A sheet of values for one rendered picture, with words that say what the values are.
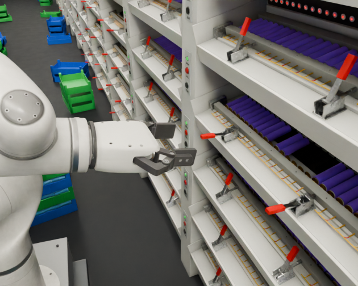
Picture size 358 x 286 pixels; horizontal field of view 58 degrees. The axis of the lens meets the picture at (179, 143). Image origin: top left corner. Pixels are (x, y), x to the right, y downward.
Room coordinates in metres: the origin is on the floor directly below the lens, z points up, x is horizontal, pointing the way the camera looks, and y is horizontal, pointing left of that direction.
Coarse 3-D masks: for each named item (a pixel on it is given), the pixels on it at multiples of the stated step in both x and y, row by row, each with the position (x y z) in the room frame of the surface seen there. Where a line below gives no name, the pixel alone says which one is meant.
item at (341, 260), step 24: (216, 96) 0.84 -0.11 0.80; (240, 96) 0.86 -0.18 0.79; (216, 120) 0.77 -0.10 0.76; (216, 144) 0.71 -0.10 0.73; (240, 144) 0.65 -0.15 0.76; (240, 168) 0.59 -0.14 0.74; (264, 168) 0.56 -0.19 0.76; (264, 192) 0.50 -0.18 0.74; (288, 192) 0.48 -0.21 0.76; (288, 216) 0.43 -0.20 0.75; (312, 216) 0.42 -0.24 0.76; (312, 240) 0.37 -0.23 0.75; (336, 240) 0.36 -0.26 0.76; (336, 264) 0.32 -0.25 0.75
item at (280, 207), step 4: (300, 200) 0.43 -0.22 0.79; (280, 204) 0.42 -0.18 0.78; (284, 204) 0.43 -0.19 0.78; (288, 204) 0.43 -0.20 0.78; (292, 204) 0.43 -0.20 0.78; (296, 204) 0.43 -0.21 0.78; (300, 204) 0.43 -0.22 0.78; (268, 208) 0.41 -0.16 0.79; (272, 208) 0.41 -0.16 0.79; (276, 208) 0.41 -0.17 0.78; (280, 208) 0.41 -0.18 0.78; (284, 208) 0.41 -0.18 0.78; (288, 208) 0.42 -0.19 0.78; (268, 212) 0.40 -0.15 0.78; (272, 212) 0.40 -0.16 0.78; (276, 212) 0.41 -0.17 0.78
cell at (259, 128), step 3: (276, 117) 0.70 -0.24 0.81; (270, 120) 0.69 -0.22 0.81; (273, 120) 0.69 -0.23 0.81; (276, 120) 0.69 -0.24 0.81; (279, 120) 0.69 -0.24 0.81; (264, 123) 0.69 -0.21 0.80; (267, 123) 0.68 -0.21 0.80; (270, 123) 0.68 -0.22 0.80; (273, 123) 0.68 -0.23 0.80; (276, 123) 0.69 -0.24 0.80; (258, 126) 0.68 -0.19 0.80; (261, 126) 0.68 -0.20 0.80; (264, 126) 0.68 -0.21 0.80; (267, 126) 0.68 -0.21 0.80; (270, 126) 0.68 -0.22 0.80; (258, 129) 0.67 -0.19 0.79; (261, 129) 0.67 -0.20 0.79; (258, 132) 0.67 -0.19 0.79
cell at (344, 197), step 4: (352, 188) 0.45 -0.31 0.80; (356, 188) 0.44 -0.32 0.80; (348, 192) 0.44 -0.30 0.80; (352, 192) 0.43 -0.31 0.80; (356, 192) 0.43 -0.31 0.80; (340, 196) 0.43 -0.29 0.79; (344, 196) 0.43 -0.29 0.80; (348, 196) 0.43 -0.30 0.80; (352, 196) 0.43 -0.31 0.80; (356, 196) 0.43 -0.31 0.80; (344, 200) 0.42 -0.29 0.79; (348, 200) 0.42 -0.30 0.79; (352, 200) 0.43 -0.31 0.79; (344, 204) 0.42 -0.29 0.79
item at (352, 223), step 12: (216, 108) 0.81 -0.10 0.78; (228, 120) 0.74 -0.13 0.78; (240, 120) 0.71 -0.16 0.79; (240, 132) 0.69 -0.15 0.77; (252, 132) 0.66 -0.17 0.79; (264, 144) 0.61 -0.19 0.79; (276, 156) 0.56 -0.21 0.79; (288, 168) 0.52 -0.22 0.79; (300, 180) 0.48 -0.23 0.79; (312, 180) 0.48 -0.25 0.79; (312, 192) 0.45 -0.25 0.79; (324, 192) 0.44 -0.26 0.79; (324, 204) 0.42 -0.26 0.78; (336, 204) 0.41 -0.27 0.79; (336, 216) 0.40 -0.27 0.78; (348, 216) 0.38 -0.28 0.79; (336, 228) 0.38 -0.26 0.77; (348, 228) 0.37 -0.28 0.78
